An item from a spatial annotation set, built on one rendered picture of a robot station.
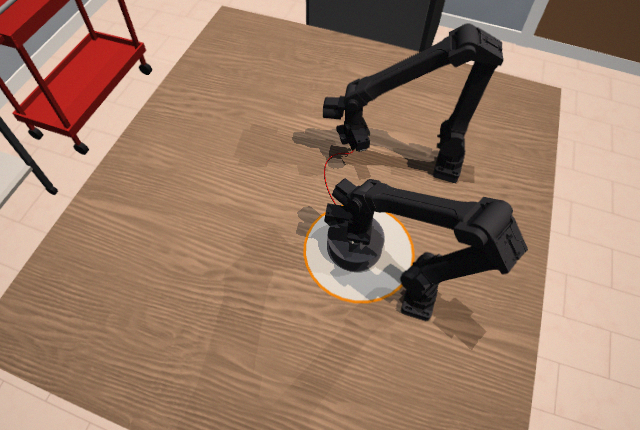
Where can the white flat circular area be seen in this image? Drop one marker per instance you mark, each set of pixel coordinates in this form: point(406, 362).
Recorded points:
point(379, 280)

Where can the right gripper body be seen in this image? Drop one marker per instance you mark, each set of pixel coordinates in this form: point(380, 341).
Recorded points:
point(340, 131)

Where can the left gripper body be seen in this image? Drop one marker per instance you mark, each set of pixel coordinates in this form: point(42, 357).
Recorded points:
point(365, 233)

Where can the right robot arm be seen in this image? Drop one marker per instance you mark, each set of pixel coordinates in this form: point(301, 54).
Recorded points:
point(470, 43)

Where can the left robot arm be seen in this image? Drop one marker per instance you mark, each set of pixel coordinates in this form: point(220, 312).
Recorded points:
point(494, 234)

